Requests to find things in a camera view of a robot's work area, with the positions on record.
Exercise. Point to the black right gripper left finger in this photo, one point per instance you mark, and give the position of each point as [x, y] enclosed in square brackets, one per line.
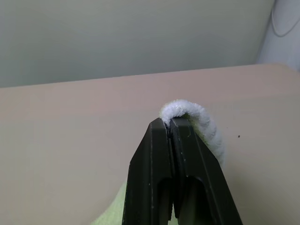
[147, 164]

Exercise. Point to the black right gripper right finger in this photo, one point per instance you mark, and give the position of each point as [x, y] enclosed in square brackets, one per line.
[201, 168]

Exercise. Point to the green and white towel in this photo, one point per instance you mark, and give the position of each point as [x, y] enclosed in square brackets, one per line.
[206, 126]

